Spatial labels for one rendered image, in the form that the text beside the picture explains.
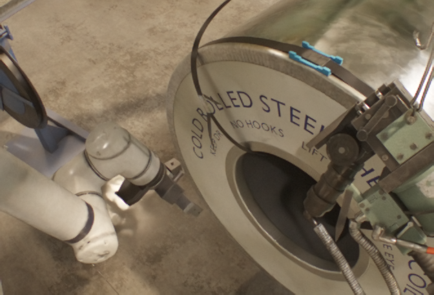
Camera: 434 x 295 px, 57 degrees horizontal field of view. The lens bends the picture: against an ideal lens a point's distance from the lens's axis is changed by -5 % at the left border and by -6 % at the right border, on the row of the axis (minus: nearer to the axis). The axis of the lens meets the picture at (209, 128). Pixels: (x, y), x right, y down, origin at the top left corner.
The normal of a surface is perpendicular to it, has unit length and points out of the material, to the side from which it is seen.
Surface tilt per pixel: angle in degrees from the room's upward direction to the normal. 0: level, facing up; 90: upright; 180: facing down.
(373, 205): 58
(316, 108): 90
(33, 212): 87
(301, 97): 90
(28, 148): 0
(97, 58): 0
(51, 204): 75
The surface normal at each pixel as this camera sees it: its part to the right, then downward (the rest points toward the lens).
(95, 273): -0.06, -0.67
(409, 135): -0.48, 0.19
